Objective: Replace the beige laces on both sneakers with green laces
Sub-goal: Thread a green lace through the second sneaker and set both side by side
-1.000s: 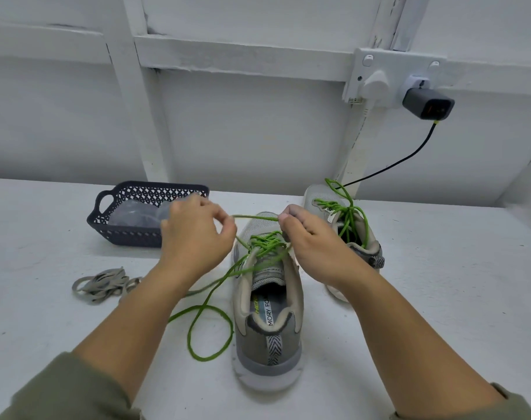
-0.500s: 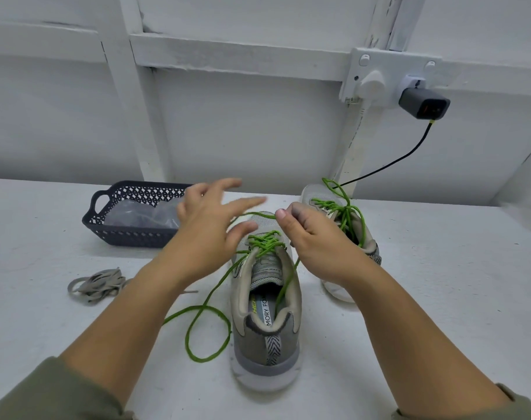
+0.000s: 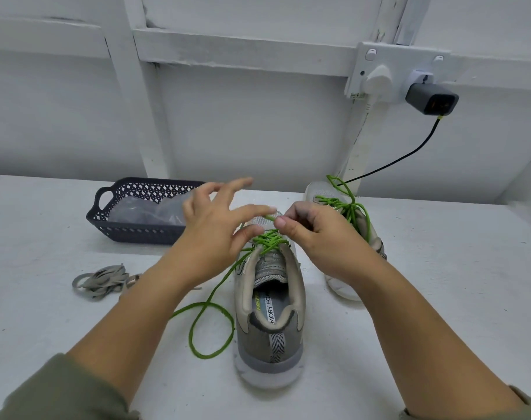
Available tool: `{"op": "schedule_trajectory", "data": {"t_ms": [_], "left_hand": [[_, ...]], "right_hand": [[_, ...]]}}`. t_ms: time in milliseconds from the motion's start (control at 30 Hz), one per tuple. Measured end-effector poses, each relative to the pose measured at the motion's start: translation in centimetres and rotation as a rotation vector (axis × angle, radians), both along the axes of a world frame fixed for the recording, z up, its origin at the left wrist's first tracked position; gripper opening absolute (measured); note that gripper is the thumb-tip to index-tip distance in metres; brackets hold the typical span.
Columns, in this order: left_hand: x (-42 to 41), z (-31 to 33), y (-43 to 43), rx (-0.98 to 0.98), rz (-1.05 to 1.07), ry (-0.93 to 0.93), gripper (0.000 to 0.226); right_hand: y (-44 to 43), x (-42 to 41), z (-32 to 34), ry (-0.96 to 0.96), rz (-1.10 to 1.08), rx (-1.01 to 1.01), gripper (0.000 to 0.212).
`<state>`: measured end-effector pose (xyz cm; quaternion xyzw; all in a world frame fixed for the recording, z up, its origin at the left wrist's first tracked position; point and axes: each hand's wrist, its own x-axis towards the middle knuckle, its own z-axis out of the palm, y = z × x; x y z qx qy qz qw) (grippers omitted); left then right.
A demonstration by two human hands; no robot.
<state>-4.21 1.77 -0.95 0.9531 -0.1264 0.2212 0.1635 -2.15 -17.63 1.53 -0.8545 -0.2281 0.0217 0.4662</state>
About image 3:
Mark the white wall socket plate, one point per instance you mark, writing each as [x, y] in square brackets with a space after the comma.
[397, 61]

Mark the gray charger adapter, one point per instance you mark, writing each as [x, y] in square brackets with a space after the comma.
[432, 98]

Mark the dark plastic lattice basket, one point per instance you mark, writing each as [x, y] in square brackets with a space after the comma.
[117, 227]

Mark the gray sneaker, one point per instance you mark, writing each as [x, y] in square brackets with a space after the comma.
[344, 288]
[270, 345]

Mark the clear plastic bag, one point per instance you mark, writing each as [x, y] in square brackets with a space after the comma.
[147, 210]

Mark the person's left hand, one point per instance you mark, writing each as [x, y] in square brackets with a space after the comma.
[211, 236]

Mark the green shoelace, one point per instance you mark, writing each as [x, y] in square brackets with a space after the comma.
[349, 205]
[204, 332]

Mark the person's right forearm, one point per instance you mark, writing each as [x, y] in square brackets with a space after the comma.
[449, 363]

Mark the person's right hand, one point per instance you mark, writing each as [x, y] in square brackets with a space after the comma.
[331, 240]

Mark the white plug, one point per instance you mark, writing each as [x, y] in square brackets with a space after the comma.
[379, 81]

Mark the person's left forearm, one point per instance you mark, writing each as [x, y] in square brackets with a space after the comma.
[90, 363]

